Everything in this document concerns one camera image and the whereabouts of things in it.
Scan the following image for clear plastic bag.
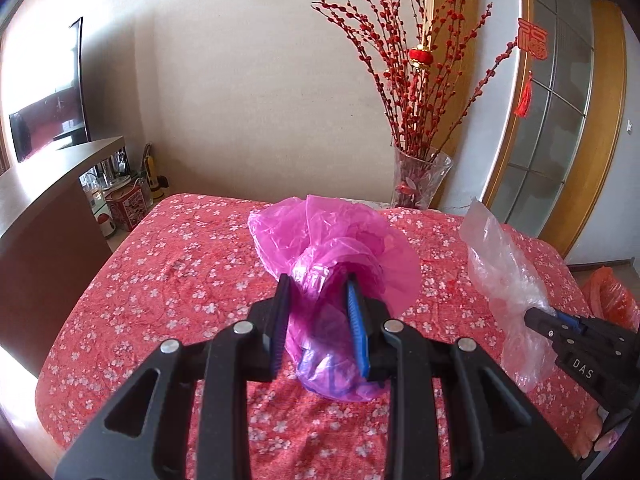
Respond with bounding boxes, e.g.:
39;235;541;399
459;200;554;392

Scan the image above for pink plastic bag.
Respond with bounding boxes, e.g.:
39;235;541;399
247;195;421;402

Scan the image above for orange lined trash basket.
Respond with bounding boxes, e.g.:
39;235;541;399
582;266;639;332

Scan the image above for right hand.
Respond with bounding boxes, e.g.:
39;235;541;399
570;403;620;460

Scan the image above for red floral table cloth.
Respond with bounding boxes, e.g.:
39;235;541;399
34;192;601;480

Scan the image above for wooden glass door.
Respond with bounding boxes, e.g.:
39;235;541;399
485;0;627;256

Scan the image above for glass vase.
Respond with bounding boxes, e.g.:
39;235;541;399
390;148;452;210

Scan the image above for brown wooden cabinet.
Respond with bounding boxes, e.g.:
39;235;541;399
1;136;125;375

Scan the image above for red tin box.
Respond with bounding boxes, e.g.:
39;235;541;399
105;183;148;232

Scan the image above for yellow black tool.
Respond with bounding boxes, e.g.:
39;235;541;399
142;143;169;203

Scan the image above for red tassel ornament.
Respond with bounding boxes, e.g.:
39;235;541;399
514;18;548;118

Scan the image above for red lantern ornament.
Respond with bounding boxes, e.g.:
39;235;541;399
408;46;434;70

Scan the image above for black television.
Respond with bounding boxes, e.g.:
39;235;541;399
3;18;91;162

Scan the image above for red berry branches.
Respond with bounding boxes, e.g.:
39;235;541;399
311;0;516;162

